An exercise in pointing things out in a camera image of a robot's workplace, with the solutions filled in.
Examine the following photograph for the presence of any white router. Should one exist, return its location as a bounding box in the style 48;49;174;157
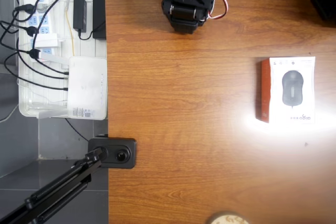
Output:
38;51;108;121

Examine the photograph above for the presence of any black stand clamp base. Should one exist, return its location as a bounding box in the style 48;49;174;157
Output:
87;135;138;169

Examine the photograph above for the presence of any black perforated arm base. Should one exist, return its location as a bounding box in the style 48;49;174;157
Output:
310;0;336;22

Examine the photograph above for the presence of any wide black power adapter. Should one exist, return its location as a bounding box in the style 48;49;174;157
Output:
92;0;107;40

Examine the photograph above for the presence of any slim black power adapter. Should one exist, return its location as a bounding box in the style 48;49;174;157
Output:
72;0;88;33

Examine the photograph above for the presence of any red white servo cable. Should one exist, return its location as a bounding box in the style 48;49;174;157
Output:
206;0;229;20

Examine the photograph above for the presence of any black cable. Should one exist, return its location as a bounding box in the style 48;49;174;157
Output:
65;118;90;142

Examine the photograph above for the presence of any white charger plug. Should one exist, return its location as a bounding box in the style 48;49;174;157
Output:
34;34;59;49

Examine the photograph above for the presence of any white plastic tray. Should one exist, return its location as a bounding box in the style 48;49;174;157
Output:
18;0;112;120

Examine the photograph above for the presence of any round wooden coaster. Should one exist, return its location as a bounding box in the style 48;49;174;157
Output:
208;210;250;224

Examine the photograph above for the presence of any thin yellow cable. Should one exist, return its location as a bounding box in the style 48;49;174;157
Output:
65;0;76;57

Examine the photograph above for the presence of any white orange mouse box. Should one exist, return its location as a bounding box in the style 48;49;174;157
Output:
256;56;316;124

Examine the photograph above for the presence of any white power strip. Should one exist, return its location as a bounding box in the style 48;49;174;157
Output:
22;0;58;62

